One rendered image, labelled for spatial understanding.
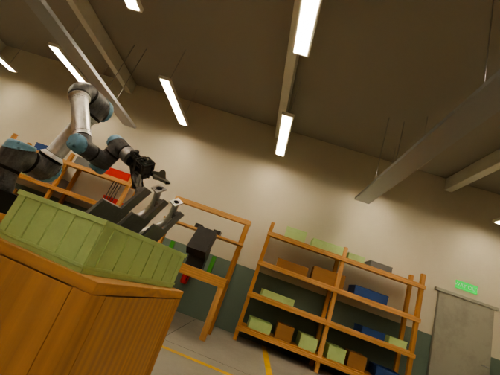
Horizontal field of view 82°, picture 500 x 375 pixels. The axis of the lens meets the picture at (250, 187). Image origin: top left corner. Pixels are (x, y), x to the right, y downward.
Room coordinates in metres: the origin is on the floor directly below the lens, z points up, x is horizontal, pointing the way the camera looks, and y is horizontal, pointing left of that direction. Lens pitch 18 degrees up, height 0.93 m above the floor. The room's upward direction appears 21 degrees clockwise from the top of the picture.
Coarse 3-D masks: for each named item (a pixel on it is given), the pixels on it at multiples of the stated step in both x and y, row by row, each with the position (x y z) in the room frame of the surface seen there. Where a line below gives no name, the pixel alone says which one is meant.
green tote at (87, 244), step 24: (24, 192) 1.07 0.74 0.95; (24, 216) 1.05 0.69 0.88; (48, 216) 1.02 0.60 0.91; (72, 216) 0.99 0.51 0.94; (24, 240) 1.03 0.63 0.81; (48, 240) 1.00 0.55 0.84; (72, 240) 0.97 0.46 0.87; (96, 240) 0.95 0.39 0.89; (120, 240) 1.04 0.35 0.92; (144, 240) 1.16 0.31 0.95; (72, 264) 0.96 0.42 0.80; (96, 264) 0.99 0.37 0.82; (120, 264) 1.09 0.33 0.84; (144, 264) 1.23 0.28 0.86; (168, 264) 1.39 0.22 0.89
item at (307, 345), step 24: (288, 240) 5.48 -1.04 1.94; (312, 240) 5.53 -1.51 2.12; (264, 264) 5.52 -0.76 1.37; (288, 264) 5.59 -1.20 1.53; (336, 264) 5.82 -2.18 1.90; (360, 264) 5.31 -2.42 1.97; (336, 288) 5.39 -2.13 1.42; (360, 288) 5.39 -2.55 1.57; (408, 288) 5.64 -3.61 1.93; (264, 336) 5.47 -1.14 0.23; (288, 336) 5.53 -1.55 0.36; (312, 336) 5.85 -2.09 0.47; (360, 336) 5.28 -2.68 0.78; (384, 336) 5.31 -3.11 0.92; (312, 360) 5.82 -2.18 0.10; (336, 360) 5.41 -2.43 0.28; (360, 360) 5.38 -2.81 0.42; (408, 360) 5.22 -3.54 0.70
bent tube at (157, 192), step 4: (152, 188) 1.23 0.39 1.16; (156, 188) 1.26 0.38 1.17; (160, 188) 1.26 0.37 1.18; (164, 188) 1.25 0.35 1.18; (156, 192) 1.22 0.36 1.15; (160, 192) 1.24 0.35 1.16; (156, 196) 1.26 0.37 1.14; (152, 200) 1.29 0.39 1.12; (152, 204) 1.30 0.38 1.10; (148, 208) 1.31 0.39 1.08; (152, 208) 1.31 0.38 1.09; (140, 212) 1.30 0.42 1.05; (144, 212) 1.31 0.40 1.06; (148, 212) 1.31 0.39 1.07; (140, 216) 1.30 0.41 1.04; (144, 216) 1.31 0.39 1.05
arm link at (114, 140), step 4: (112, 136) 1.28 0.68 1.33; (116, 136) 1.28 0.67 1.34; (120, 136) 1.30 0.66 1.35; (108, 140) 1.29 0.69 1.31; (112, 140) 1.28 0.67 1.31; (116, 140) 1.27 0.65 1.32; (120, 140) 1.28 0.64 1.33; (124, 140) 1.30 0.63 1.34; (108, 144) 1.30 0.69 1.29; (112, 144) 1.28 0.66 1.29; (116, 144) 1.27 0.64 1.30; (120, 144) 1.27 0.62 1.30; (124, 144) 1.27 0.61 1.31; (128, 144) 1.28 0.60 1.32; (108, 148) 1.28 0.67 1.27; (112, 148) 1.28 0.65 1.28; (116, 148) 1.27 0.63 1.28; (120, 148) 1.26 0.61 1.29; (112, 152) 1.28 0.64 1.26; (116, 152) 1.28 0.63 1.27; (116, 156) 1.30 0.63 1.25
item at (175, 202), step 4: (172, 200) 1.40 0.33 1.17; (176, 200) 1.41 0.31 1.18; (180, 200) 1.42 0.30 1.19; (172, 204) 1.39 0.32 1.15; (176, 204) 1.39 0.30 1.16; (180, 204) 1.41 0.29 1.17; (172, 208) 1.42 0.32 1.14; (176, 208) 1.43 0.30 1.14; (172, 212) 1.44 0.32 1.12; (168, 216) 1.46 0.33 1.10; (164, 220) 1.47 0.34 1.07; (168, 220) 1.47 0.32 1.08; (156, 224) 1.46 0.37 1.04; (160, 224) 1.46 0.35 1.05; (164, 224) 1.47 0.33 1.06; (144, 228) 1.41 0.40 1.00; (140, 232) 1.39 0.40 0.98
